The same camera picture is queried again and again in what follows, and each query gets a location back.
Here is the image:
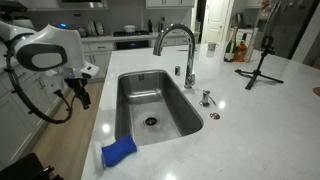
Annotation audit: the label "white cabinets beside oven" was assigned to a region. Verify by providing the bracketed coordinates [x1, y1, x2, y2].
[81, 41, 116, 83]

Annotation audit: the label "white door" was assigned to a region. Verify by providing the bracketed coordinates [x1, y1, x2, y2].
[201, 0, 234, 44]

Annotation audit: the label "white wall cabinets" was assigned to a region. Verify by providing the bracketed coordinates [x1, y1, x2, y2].
[145, 0, 196, 10]

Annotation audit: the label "white carton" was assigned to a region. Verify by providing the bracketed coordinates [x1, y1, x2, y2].
[244, 28, 260, 63]

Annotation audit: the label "long white base cabinets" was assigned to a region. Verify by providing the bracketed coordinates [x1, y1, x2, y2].
[0, 63, 73, 169]

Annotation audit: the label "dark green champagne bottle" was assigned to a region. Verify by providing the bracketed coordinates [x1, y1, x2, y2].
[223, 26, 238, 63]

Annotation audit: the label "chrome soap dispenser pump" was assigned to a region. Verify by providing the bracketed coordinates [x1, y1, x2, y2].
[199, 89, 218, 108]

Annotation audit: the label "white pot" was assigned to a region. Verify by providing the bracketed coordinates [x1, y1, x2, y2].
[122, 24, 138, 34]

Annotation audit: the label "black sink drain strainer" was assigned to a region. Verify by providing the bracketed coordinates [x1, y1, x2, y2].
[143, 115, 161, 128]

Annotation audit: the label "steel range hood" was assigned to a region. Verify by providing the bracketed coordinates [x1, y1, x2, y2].
[58, 0, 109, 10]

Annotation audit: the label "black camera tripod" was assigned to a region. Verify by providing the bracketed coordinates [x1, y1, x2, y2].
[234, 0, 285, 91]

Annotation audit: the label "orange bottle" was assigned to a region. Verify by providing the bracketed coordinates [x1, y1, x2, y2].
[234, 39, 248, 63]

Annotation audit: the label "black oven front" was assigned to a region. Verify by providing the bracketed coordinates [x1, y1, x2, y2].
[115, 39, 150, 51]

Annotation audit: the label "blue cloth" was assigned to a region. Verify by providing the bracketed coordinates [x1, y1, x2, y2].
[101, 134, 138, 168]

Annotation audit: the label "stainless steel sink basin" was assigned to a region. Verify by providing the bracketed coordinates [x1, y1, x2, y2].
[114, 69, 205, 147]

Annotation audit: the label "chrome gooseneck faucet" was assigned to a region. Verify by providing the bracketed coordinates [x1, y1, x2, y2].
[152, 23, 197, 90]

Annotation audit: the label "patterned mug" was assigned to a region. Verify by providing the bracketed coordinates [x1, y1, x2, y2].
[207, 41, 219, 52]

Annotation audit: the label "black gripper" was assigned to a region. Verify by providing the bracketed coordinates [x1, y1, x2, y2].
[64, 77, 92, 110]

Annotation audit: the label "black equipment stand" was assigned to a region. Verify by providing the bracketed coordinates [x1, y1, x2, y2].
[0, 152, 64, 180]

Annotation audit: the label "stainless steel refrigerator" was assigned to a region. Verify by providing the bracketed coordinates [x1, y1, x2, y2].
[263, 0, 316, 59]

